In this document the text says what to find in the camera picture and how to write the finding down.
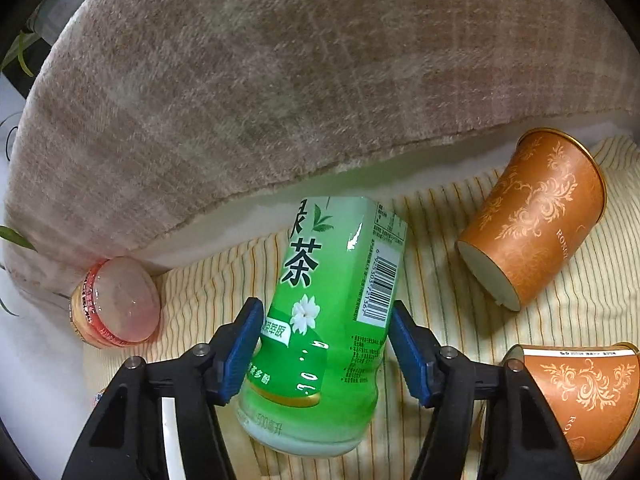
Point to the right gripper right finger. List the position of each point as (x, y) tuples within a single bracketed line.
[(522, 438)]

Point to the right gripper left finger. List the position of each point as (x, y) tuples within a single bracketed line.
[(124, 437)]

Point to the green tea bottle cup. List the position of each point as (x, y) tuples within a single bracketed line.
[(311, 387)]

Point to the orange paper cup near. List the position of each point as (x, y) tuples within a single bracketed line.
[(593, 392)]

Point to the orange paper cup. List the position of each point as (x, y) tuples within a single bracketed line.
[(541, 209), (593, 392)]

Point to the red snack cup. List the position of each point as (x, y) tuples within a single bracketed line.
[(116, 305)]

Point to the orange paper cup far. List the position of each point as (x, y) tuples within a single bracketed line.
[(541, 209)]

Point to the striped yellow towel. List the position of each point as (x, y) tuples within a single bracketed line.
[(481, 330)]

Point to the plaid blanket on backrest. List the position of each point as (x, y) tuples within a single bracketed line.
[(149, 113)]

